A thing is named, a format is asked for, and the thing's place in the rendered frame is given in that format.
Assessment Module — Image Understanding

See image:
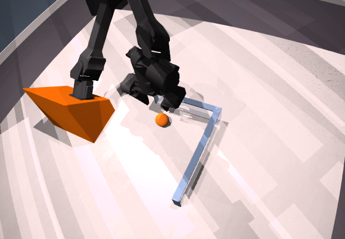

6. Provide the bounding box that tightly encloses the clear l-shaped low wall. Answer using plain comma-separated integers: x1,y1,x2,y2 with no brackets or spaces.
154,95,222,206
171,97,222,207

